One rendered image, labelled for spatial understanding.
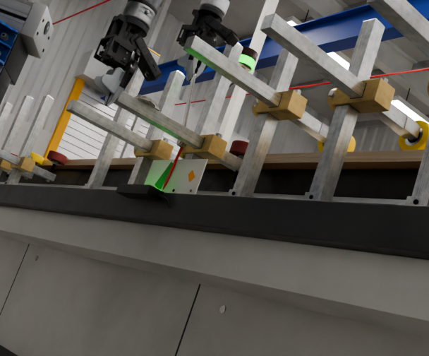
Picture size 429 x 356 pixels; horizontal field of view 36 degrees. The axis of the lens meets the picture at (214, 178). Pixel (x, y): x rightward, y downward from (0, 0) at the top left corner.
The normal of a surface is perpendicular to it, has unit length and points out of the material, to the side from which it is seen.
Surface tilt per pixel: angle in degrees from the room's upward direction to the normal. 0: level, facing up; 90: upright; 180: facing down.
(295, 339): 90
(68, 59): 90
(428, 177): 90
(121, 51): 90
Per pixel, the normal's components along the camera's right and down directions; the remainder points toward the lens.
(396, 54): 0.57, 0.00
